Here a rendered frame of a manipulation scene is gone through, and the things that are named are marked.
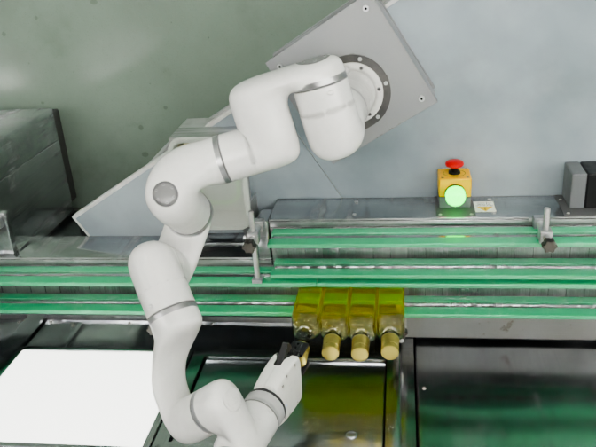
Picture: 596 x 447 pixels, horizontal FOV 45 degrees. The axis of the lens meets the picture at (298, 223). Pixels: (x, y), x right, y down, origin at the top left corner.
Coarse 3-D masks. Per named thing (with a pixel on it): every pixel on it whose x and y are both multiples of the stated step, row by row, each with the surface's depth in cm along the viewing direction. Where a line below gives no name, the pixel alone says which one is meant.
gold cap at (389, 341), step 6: (384, 336) 139; (390, 336) 138; (396, 336) 139; (384, 342) 137; (390, 342) 136; (396, 342) 137; (384, 348) 136; (390, 348) 136; (396, 348) 136; (384, 354) 136; (390, 354) 136; (396, 354) 136
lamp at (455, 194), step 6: (450, 186) 156; (456, 186) 155; (444, 192) 157; (450, 192) 154; (456, 192) 154; (462, 192) 154; (450, 198) 154; (456, 198) 154; (462, 198) 154; (450, 204) 156; (456, 204) 155
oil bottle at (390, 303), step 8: (384, 288) 153; (392, 288) 153; (400, 288) 152; (384, 296) 150; (392, 296) 150; (400, 296) 149; (384, 304) 147; (392, 304) 147; (400, 304) 147; (384, 312) 144; (392, 312) 144; (400, 312) 144; (384, 320) 142; (392, 320) 142; (400, 320) 142; (384, 328) 142; (400, 328) 142; (400, 336) 143
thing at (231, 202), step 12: (240, 180) 168; (204, 192) 171; (216, 192) 170; (228, 192) 170; (240, 192) 169; (216, 204) 172; (228, 204) 171; (240, 204) 171; (216, 216) 170; (228, 216) 169; (240, 216) 169; (216, 228) 166; (228, 228) 166; (240, 228) 165
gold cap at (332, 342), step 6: (330, 336) 140; (336, 336) 141; (324, 342) 140; (330, 342) 138; (336, 342) 139; (324, 348) 138; (330, 348) 138; (336, 348) 138; (324, 354) 138; (330, 354) 138; (336, 354) 138
